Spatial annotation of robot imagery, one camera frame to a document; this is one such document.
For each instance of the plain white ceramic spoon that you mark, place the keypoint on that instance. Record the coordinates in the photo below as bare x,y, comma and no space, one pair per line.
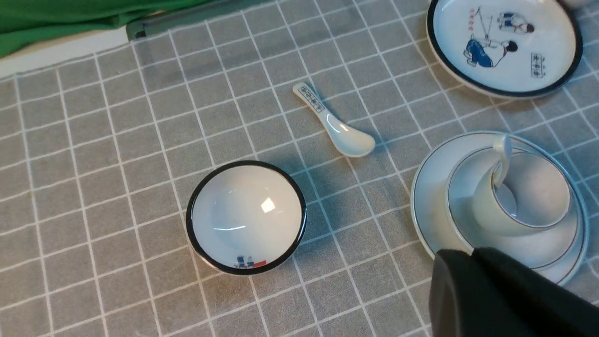
503,148

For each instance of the thin-rimmed white bowl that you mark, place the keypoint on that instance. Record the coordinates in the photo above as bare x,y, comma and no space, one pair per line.
539,251

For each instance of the small patterned white spoon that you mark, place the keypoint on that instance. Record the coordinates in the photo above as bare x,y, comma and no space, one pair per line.
346,139

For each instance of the green backdrop cloth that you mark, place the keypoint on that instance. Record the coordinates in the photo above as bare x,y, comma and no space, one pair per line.
26,22

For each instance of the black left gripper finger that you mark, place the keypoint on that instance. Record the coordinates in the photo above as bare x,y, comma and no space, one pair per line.
489,294

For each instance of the pale green ceramic cup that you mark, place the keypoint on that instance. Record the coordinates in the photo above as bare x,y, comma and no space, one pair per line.
531,195

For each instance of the thin-rimmed white plate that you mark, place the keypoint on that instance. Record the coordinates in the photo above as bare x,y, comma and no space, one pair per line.
427,201

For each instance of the grey checked tablecloth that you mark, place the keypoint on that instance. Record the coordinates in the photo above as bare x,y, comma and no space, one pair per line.
100,155

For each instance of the black-rimmed illustrated plate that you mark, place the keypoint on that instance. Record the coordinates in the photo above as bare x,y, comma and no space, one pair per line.
511,49

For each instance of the black-rimmed white bowl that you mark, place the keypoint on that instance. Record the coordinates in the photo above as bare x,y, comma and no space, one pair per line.
246,218

